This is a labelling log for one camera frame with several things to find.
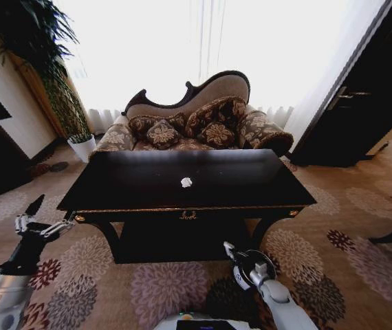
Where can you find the gold drawer pull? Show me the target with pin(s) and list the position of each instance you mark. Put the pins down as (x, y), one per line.
(189, 216)

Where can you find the black wooden console table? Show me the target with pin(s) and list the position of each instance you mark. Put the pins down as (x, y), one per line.
(182, 192)

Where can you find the white robot front shell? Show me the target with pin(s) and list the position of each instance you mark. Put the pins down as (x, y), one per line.
(199, 321)

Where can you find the white plant pot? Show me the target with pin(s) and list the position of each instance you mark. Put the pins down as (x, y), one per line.
(83, 147)

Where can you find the grey floor slipper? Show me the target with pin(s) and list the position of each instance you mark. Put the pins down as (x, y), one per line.
(59, 166)

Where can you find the white sheer curtain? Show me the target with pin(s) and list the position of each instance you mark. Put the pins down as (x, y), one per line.
(189, 41)

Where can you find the dark wooden door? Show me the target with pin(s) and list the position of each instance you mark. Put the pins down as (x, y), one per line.
(364, 86)

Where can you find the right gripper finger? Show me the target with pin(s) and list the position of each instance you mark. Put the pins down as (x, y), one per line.
(229, 251)
(239, 276)

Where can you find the floral upholstered chaise sofa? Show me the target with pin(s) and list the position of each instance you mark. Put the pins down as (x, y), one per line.
(196, 117)

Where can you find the dark red floor slipper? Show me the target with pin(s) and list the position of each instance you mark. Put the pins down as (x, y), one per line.
(41, 168)

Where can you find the crumpled white paper trash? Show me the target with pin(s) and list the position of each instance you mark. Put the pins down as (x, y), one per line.
(185, 182)

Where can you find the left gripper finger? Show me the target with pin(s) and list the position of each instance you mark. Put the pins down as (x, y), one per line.
(56, 227)
(35, 205)

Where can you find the large dark floral cushion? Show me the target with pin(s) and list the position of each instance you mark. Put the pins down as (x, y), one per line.
(148, 123)
(216, 111)

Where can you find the tall green potted plant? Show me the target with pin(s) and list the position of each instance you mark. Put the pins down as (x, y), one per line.
(44, 51)

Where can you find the small dark floral cushion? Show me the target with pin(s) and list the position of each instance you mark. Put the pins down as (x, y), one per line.
(163, 134)
(216, 134)

